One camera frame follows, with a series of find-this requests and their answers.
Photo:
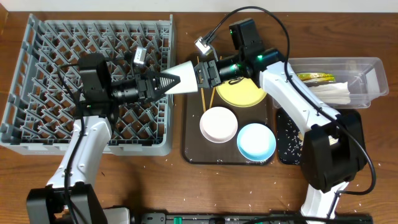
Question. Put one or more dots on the light blue bowl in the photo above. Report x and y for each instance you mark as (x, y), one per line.
(256, 142)

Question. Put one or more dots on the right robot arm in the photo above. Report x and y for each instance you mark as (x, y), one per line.
(271, 71)

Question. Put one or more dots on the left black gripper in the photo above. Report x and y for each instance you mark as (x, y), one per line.
(142, 88)

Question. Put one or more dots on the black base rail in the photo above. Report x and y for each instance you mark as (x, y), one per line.
(277, 218)

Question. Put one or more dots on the rice and food scraps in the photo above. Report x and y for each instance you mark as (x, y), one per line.
(289, 138)

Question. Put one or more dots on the white pink bowl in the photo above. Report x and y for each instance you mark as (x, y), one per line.
(218, 124)

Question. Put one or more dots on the right wooden chopstick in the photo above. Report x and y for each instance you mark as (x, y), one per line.
(212, 97)

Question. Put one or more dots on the wooden chopstick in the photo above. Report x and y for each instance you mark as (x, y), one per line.
(212, 97)
(202, 93)

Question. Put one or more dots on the yellow round plate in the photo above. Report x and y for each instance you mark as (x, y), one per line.
(243, 94)

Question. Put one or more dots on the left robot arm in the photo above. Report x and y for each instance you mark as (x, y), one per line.
(69, 195)

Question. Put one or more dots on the dark brown serving tray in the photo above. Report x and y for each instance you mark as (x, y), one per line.
(196, 149)

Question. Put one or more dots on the green snack wrapper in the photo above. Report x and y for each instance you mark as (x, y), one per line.
(316, 77)

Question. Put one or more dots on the left wooden chopstick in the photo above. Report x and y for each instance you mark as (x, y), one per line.
(202, 93)

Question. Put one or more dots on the white napkin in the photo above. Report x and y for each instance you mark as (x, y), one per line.
(333, 93)

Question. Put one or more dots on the grey plastic dish rack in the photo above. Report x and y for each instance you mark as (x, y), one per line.
(38, 115)

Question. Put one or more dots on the white plastic cup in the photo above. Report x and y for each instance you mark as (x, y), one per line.
(188, 82)

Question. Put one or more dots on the black food waste tray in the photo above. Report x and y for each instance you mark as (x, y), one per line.
(322, 145)

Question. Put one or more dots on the clear plastic waste container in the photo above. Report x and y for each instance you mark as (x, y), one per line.
(365, 76)

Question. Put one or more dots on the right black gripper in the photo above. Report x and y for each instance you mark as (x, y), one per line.
(212, 78)

